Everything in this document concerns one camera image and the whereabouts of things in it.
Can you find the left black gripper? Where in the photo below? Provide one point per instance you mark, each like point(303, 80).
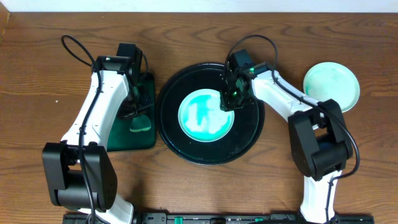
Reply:
point(134, 109)

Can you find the dark green rectangular tray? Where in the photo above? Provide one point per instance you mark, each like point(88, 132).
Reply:
point(121, 139)

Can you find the round black tray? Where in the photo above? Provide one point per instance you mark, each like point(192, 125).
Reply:
point(247, 127)

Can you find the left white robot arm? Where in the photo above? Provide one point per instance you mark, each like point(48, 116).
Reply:
point(78, 170)

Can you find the green sponge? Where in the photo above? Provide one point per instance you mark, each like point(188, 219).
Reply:
point(140, 123)

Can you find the mint plate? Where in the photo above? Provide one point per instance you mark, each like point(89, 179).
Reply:
point(331, 80)
point(201, 118)

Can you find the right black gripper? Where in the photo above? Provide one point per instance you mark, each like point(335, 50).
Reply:
point(227, 104)

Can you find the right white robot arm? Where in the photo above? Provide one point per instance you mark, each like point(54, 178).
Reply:
point(320, 142)

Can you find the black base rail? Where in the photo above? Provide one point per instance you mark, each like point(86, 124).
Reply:
point(162, 218)

